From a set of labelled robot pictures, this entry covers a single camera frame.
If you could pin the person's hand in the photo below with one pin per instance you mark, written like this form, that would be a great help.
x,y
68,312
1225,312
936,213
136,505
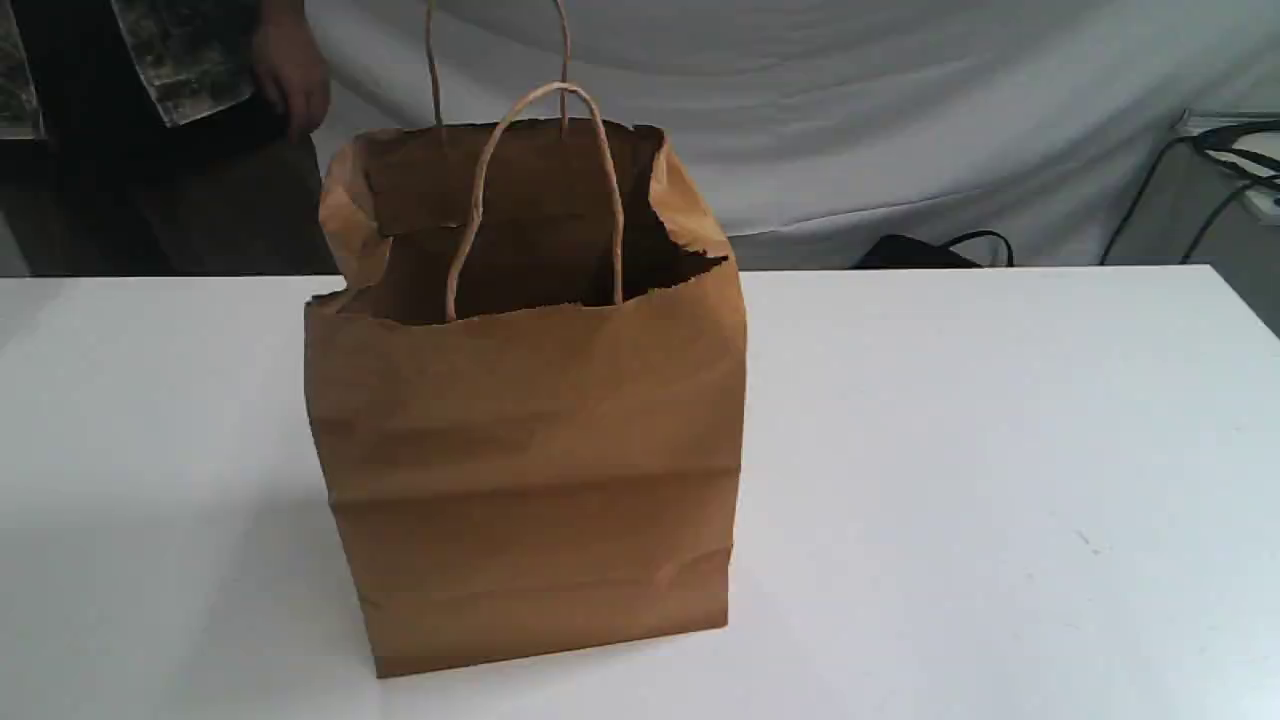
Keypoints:
x,y
290,68

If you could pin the brown paper bag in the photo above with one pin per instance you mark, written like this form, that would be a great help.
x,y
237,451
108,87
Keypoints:
x,y
528,398

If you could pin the person in white shirt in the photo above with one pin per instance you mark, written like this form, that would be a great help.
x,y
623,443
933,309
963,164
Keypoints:
x,y
137,141

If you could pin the white backdrop cloth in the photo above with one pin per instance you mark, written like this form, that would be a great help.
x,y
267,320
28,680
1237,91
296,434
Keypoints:
x,y
814,127

